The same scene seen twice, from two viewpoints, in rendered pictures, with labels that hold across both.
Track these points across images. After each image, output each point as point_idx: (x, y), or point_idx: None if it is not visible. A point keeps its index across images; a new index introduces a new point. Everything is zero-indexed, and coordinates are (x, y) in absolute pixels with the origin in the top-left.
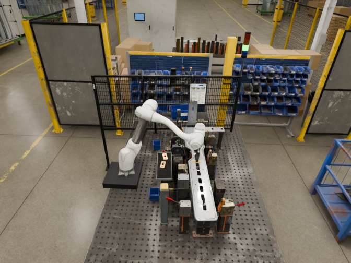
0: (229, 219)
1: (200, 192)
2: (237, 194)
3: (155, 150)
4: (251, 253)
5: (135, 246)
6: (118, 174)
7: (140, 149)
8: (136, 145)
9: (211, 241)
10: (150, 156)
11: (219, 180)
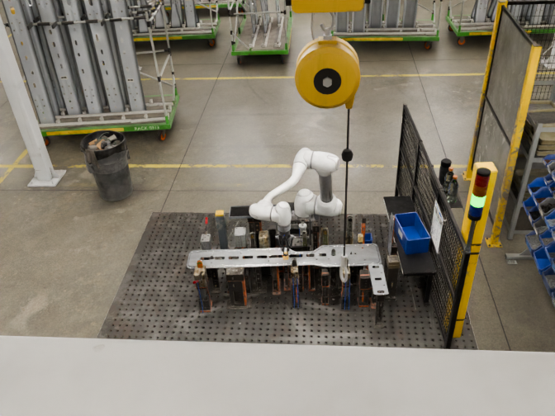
0: (201, 295)
1: (226, 256)
2: (260, 330)
3: (358, 243)
4: (170, 328)
5: (200, 239)
6: (293, 210)
7: (330, 215)
8: (318, 200)
9: (192, 295)
10: (341, 240)
11: (242, 271)
